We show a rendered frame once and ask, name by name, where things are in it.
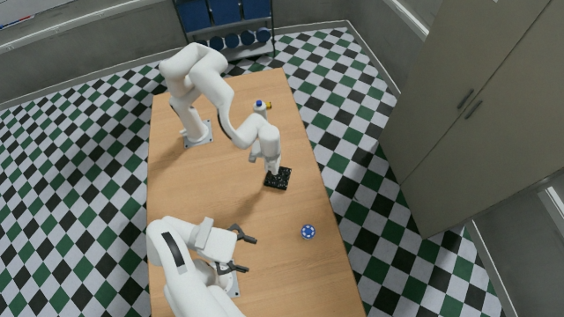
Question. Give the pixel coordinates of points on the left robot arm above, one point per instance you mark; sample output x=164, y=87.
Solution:
x=198, y=68

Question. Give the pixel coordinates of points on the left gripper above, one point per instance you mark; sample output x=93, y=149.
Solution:
x=272, y=167

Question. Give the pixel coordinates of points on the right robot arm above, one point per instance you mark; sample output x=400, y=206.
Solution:
x=191, y=284

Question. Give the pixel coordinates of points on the white plastic bottle with blue cap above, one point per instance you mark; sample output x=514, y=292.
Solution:
x=260, y=108

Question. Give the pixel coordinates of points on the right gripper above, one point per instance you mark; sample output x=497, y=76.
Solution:
x=220, y=247

